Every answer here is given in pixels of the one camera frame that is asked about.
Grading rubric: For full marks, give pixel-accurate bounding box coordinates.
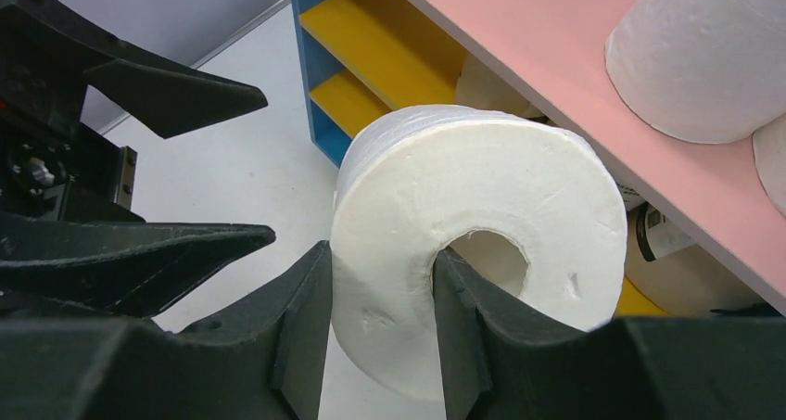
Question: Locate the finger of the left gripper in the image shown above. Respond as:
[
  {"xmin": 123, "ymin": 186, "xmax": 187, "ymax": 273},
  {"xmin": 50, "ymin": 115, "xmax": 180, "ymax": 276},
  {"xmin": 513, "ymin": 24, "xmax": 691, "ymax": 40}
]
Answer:
[{"xmin": 1, "ymin": 213, "xmax": 276, "ymax": 318}]

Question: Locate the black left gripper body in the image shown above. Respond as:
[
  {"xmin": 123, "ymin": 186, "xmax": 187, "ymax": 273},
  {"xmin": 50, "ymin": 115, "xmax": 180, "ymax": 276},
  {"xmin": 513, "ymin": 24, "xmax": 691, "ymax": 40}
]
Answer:
[{"xmin": 1, "ymin": 0, "xmax": 143, "ymax": 223}]

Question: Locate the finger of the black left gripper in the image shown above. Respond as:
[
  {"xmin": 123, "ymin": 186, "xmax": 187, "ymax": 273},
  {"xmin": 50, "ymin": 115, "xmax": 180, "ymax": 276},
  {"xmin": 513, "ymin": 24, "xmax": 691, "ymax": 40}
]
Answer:
[{"xmin": 84, "ymin": 59, "xmax": 268, "ymax": 138}]

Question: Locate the brown printed paper roll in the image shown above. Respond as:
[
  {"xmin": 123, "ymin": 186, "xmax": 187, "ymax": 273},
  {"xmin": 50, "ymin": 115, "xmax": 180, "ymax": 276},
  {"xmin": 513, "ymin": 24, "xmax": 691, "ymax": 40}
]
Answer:
[{"xmin": 453, "ymin": 53, "xmax": 545, "ymax": 119}]

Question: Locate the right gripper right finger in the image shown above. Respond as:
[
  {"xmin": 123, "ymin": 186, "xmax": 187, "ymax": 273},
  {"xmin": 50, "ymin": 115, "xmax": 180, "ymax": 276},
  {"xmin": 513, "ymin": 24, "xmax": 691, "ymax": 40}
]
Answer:
[{"xmin": 433, "ymin": 249, "xmax": 785, "ymax": 419}]

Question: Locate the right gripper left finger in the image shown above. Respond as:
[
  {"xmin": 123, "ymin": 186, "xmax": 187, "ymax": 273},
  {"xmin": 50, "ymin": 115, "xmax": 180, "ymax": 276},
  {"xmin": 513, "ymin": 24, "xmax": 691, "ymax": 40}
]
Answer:
[{"xmin": 1, "ymin": 241, "xmax": 332, "ymax": 419}]

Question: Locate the blue shelf with coloured boards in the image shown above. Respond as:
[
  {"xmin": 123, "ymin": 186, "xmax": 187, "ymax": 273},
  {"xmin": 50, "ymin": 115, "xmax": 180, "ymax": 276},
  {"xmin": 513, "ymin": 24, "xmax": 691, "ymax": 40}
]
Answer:
[{"xmin": 292, "ymin": 0, "xmax": 785, "ymax": 310}]

